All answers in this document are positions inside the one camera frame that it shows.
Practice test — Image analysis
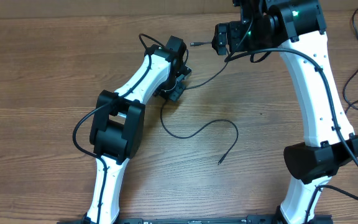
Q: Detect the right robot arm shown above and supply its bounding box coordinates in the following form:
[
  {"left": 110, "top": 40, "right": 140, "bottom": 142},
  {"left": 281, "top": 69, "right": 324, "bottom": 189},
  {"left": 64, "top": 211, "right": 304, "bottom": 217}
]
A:
[{"left": 212, "top": 0, "right": 358, "bottom": 223}]

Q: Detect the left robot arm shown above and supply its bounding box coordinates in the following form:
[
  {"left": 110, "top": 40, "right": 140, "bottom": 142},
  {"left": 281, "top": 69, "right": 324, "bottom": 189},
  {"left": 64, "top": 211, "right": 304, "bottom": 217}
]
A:
[{"left": 82, "top": 36, "right": 191, "bottom": 223}]

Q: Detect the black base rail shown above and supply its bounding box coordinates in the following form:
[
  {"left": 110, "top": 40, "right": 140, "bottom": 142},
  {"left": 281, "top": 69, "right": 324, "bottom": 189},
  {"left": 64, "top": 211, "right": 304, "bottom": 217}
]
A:
[{"left": 57, "top": 215, "right": 334, "bottom": 224}]

